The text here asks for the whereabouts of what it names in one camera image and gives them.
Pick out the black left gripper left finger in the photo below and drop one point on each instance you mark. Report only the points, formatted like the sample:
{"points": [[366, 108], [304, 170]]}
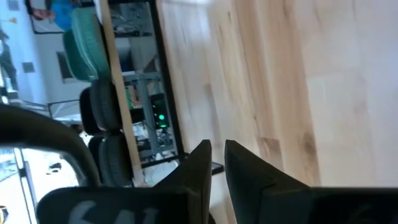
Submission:
{"points": [[140, 205]]}

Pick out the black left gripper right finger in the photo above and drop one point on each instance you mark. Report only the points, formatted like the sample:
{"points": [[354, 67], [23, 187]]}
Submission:
{"points": [[280, 205]]}

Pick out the black rubber slide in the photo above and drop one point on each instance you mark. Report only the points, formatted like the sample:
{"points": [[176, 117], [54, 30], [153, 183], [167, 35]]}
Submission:
{"points": [[105, 105], [115, 161]]}

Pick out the black device with green light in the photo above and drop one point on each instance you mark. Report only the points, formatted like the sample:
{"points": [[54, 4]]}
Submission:
{"points": [[160, 115]]}

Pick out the grey metal stand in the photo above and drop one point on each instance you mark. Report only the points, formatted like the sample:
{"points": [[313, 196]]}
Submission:
{"points": [[146, 102]]}

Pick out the person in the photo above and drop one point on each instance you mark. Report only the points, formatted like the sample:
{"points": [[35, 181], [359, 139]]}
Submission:
{"points": [[62, 15]]}

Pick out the wooden shelf with black frame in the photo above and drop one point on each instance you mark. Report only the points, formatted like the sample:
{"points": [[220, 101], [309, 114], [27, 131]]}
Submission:
{"points": [[122, 93]]}

